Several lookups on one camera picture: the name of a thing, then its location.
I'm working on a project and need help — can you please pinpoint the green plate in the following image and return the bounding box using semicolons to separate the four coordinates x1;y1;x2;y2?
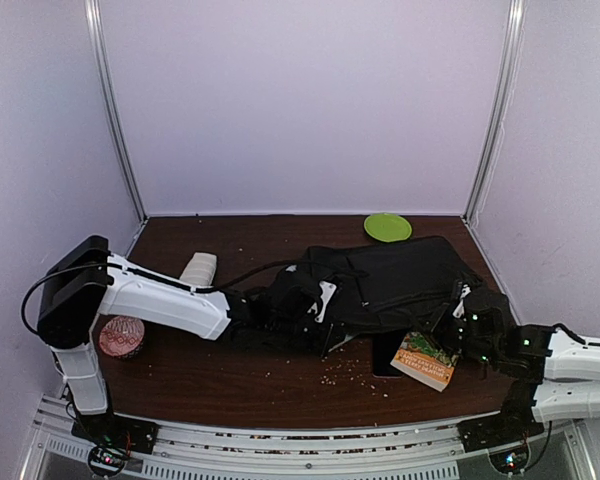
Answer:
363;213;413;243

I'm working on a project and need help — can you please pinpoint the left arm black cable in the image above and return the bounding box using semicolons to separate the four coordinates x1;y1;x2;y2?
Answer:
199;259;311;296

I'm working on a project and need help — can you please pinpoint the red patterned bowl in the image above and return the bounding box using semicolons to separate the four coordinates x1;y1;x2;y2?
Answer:
98;316;145;359

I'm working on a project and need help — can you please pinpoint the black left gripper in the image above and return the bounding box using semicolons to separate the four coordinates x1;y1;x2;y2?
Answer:
267;314;344;357

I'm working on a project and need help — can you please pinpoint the orange treehouse paperback book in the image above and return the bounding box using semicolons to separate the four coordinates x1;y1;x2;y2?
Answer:
390;332;459;392

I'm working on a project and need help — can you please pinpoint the black student backpack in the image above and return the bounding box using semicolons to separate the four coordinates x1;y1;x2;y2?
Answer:
224;235;486;357

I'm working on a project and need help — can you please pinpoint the black smartphone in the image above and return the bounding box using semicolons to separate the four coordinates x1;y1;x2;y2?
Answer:
372;331;403;378

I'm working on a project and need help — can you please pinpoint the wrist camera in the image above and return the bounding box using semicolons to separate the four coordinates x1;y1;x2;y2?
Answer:
451;283;472;319
308;281;338;323

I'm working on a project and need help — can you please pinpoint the aluminium frame post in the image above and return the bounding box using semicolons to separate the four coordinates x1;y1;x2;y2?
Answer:
463;0;527;226
84;0;148;223

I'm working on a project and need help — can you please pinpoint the aluminium front rail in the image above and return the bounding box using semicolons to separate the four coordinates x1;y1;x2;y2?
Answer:
29;394;596;480

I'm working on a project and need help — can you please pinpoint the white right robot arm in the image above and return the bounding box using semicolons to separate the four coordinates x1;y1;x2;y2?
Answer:
434;288;600;442

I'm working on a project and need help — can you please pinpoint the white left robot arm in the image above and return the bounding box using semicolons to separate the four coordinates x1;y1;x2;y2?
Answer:
31;235;347;444

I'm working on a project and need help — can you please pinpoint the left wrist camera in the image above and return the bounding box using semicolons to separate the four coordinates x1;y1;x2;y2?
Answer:
308;281;338;323

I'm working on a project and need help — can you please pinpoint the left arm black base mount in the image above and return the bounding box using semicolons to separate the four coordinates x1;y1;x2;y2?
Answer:
71;412;159;454

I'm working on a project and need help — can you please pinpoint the right aluminium frame post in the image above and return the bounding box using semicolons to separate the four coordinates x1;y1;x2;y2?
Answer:
463;0;527;226

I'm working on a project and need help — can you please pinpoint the left aluminium frame post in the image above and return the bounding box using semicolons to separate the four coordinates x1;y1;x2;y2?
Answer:
84;0;148;223

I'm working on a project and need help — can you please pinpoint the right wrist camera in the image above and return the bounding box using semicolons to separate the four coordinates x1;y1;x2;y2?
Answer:
451;283;472;319

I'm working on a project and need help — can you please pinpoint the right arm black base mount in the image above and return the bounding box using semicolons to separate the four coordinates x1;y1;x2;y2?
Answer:
457;413;544;453

